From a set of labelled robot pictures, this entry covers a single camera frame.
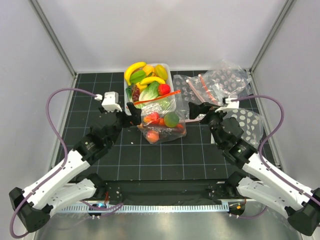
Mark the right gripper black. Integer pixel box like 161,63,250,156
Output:
189,101,232,148

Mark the red strawberry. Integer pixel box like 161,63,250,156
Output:
143,112,160,125
158,84,171,96

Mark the green orange mango toy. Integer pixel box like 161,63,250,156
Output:
163,112,180,128

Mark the peach toy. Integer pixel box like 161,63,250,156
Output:
145,130,160,144

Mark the zip bag red zipper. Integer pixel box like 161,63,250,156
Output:
134,90,187,144

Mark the orange carrot toy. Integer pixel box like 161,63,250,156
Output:
172,123,186,135

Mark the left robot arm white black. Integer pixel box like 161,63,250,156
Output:
9,102,142,233

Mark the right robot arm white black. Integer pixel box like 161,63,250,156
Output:
188,102,320,236

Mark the white plastic food bin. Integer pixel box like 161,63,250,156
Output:
124,63,174,115

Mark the polka dot bag back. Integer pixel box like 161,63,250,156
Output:
201,60,253,101

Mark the polka dot bag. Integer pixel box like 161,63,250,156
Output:
209,106,263,149
201,60,253,101

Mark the polka dot bag right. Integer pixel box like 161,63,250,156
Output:
209,106,263,149

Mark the purple grapes toy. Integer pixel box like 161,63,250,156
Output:
125,84,140,103

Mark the bok choy toy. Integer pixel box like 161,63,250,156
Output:
138,81,160,101

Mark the green cabbage toy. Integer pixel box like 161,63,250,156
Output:
158,98,171,111

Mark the small yellow banana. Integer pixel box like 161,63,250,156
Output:
139,76,166,85

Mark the black grid mat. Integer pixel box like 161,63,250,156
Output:
62,72,246,183

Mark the orange fruit toy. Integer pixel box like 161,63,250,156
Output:
142,64,155,77

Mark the yellow starfruit toy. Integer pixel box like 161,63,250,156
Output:
154,64,168,81

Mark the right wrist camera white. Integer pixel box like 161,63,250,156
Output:
214,97,240,113

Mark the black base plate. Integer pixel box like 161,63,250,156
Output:
76,178,256,207

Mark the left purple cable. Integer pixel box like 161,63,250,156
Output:
9,87,126,238

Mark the purple cable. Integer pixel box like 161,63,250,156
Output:
223,94,320,219
9,87,126,238

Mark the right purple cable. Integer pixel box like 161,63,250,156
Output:
223,94,320,219

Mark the slotted cable duct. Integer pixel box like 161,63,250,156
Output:
58,202,229,214

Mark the right aluminium frame post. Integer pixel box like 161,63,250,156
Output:
249,0,297,74

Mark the aluminium frame post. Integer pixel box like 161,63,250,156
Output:
28,0,77,78
249,0,297,74

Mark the left aluminium frame post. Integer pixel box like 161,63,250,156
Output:
28,0,77,78

